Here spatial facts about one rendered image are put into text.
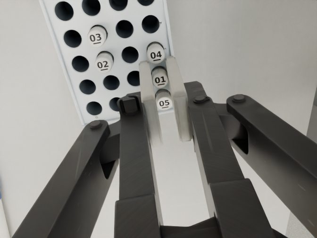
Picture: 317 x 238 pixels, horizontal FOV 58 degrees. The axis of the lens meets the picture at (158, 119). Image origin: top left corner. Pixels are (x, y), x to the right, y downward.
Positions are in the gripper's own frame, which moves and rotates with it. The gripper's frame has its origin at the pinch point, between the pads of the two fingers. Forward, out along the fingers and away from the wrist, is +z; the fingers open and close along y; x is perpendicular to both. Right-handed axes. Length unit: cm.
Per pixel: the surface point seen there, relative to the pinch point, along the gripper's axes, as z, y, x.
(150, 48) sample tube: 3.0, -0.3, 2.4
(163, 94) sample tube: 3.3, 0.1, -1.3
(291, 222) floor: 84, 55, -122
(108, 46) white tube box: 4.2, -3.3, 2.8
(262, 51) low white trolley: 7.7, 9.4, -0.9
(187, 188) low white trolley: 7.7, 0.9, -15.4
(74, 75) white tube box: 4.2, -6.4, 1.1
